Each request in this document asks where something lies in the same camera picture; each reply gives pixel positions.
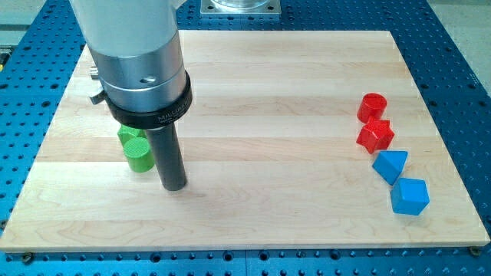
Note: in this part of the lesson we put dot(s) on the blue perforated metal table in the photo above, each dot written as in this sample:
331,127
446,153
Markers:
39,69

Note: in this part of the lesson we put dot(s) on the blue cube block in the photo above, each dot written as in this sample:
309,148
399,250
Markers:
409,196

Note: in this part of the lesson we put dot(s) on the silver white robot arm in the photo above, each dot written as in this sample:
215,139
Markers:
135,45

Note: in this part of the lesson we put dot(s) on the light wooden board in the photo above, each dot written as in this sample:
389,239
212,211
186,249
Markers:
269,146

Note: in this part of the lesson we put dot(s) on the red cylinder block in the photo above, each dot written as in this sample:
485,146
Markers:
372,106

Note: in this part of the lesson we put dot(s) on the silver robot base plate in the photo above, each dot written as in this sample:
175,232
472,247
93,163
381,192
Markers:
240,7

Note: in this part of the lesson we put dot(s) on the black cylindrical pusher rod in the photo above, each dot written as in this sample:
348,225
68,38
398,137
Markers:
167,156

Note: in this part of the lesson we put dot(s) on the green cylinder block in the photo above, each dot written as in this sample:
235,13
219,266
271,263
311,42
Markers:
138,154

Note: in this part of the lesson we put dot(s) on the red star block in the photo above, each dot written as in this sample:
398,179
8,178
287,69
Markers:
375,135

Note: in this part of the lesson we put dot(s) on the blue triangle block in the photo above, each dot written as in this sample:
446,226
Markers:
389,164

